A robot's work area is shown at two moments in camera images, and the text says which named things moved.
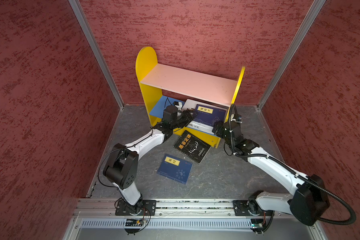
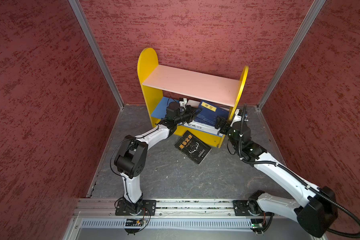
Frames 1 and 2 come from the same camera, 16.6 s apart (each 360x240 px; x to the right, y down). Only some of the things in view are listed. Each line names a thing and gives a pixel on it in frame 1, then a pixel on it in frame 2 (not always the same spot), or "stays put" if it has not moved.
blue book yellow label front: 175,168 to 209,113
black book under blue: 193,146 stays put
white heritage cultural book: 201,127 stays put
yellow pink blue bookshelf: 197,103 stays put
